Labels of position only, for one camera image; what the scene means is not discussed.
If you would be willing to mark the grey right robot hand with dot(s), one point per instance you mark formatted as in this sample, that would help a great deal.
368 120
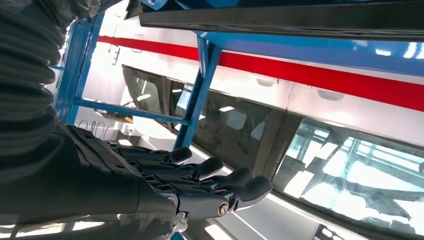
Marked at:
82 185

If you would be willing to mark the blue metal shelf rack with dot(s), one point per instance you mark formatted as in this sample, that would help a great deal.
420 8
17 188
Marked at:
198 99

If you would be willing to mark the white car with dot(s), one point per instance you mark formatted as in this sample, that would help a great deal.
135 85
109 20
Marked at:
251 76

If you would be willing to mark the red barrier belt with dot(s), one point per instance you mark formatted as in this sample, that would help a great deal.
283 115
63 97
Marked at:
298 74

